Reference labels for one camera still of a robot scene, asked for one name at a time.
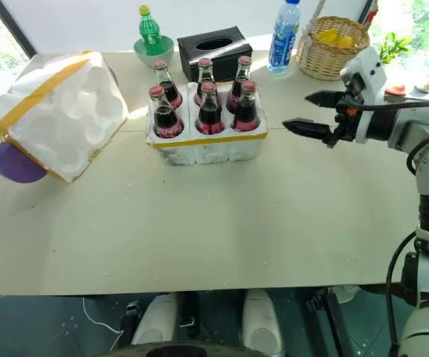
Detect black tissue box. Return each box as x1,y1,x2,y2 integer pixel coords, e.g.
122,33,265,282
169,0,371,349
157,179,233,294
176,25,254,83

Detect clear water bottle blue label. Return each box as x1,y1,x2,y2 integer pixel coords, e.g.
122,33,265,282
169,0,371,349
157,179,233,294
267,0,303,74

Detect woven wicker basket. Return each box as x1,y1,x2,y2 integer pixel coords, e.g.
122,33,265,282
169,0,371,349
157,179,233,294
295,15,371,81

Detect green soda bottle yellow cap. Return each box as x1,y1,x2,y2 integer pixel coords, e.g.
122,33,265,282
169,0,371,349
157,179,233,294
138,4,164,55

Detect black window frame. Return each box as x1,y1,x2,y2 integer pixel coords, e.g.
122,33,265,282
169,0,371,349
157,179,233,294
0,0,37,57

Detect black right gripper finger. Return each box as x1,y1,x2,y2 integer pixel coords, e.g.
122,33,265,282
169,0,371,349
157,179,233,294
304,90,346,110
282,118,335,144

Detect yellow fruit in basket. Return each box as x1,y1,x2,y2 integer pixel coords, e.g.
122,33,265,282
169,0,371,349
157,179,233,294
315,28,357,48

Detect dark rounded robot torso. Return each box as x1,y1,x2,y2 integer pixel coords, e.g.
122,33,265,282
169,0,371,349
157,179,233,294
97,339,252,357

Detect thin white floor cable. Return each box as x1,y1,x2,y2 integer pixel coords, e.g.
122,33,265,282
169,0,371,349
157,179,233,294
81,296,123,336

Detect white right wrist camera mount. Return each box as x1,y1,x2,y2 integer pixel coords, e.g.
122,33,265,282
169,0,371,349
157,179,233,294
339,47,388,144

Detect light green bowl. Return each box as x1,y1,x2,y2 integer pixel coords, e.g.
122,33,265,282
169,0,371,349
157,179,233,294
133,35,175,69

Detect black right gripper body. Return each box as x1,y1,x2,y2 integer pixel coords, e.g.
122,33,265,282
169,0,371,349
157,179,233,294
321,73,367,149

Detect purple plastic bowl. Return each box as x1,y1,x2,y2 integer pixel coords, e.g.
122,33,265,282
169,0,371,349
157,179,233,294
0,142,48,184

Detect white robot leg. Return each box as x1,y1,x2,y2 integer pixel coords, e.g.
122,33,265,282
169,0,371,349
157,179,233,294
131,291,180,346
242,289,286,357

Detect tilted white foam crate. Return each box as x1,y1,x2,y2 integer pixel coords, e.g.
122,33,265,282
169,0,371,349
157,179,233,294
0,49,129,184

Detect black table stand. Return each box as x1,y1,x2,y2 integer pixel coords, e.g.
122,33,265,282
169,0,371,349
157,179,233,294
306,292,353,357

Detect green leafy plant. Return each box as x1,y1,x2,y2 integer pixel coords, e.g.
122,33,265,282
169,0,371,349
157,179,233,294
378,32,415,65

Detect glass cola bottle red cap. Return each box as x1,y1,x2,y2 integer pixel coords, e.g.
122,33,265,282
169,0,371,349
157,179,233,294
153,59,184,111
195,81,226,135
225,55,254,115
193,57,217,107
148,85,186,140
232,80,263,132

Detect white foam crate yellow tape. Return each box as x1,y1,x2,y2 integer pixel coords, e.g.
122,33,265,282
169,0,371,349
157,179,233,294
144,81,269,167

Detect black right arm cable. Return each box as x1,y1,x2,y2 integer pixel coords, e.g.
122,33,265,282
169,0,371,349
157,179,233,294
342,99,429,178

